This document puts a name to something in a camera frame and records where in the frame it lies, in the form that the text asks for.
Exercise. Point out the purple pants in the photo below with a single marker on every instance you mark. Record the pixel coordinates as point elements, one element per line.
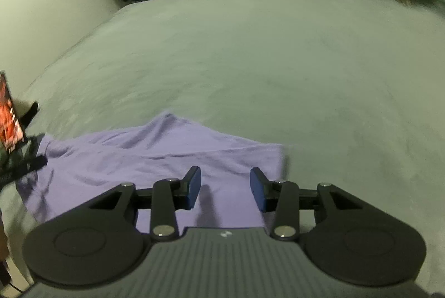
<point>139,152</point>

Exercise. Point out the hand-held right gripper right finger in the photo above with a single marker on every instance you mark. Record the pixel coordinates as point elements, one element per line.
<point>257,190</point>

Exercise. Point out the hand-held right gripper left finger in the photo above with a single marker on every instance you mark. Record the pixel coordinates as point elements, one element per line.
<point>194,188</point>

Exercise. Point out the smartphone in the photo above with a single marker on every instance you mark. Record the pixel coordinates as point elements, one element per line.
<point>10,120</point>

